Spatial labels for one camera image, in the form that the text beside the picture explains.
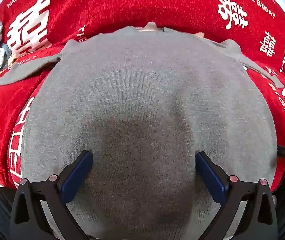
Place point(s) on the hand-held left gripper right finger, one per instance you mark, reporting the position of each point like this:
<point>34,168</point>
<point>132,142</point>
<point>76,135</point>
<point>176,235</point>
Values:
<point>208,173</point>

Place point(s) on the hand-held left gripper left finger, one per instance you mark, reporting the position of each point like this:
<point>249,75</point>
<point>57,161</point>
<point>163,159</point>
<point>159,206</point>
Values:
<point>78,172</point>

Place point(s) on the grey knit sweater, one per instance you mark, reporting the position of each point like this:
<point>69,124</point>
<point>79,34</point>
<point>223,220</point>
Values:
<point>142,92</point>

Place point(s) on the red printed sofa blanket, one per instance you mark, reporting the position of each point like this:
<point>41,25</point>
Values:
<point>132,2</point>

